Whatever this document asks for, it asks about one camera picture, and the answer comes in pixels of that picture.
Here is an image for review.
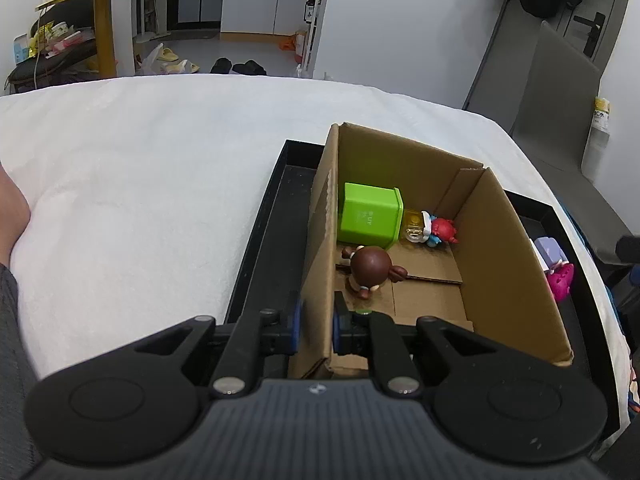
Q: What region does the brown round figurine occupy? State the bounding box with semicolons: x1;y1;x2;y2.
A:
340;245;408;301

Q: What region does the yellow round table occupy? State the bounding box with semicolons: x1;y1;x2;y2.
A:
35;0;156;81

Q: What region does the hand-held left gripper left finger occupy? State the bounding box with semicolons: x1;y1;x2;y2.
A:
132;300;304;396

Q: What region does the red figurine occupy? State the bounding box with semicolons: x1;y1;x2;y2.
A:
425;215;460;247

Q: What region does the white plastic bag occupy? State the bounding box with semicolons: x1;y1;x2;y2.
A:
135;42;166;76

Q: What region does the green cube toy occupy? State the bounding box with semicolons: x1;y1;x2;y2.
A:
337;182;405;248

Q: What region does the black tray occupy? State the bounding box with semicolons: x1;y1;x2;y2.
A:
224;139;608;461

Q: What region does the white cabinet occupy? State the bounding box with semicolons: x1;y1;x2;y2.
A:
220;0;328;41

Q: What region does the small purple box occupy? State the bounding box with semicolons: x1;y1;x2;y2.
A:
534;236;571;266

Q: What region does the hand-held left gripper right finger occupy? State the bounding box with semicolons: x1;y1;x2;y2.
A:
332;292;507;396

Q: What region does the white narrow rack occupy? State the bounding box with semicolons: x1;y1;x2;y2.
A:
300;0;326;68

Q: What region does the dark cushioned stool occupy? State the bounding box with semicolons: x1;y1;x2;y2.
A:
5;40;101;92

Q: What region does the pile of snack packets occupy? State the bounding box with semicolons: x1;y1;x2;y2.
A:
12;20;96;63

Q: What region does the yellow keychain charm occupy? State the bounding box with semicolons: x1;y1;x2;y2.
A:
404;209;431;243

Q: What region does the brown cardboard box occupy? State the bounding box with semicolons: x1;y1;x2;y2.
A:
287;122;575;381

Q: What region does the grey chair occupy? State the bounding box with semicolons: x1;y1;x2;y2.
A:
462;20;640;261

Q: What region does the person's left leg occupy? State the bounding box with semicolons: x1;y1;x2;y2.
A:
0;162;51;480

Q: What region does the magenta toy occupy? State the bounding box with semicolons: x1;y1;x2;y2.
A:
546;262;576;303

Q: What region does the grey door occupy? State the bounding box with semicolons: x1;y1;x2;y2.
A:
550;0;631;76

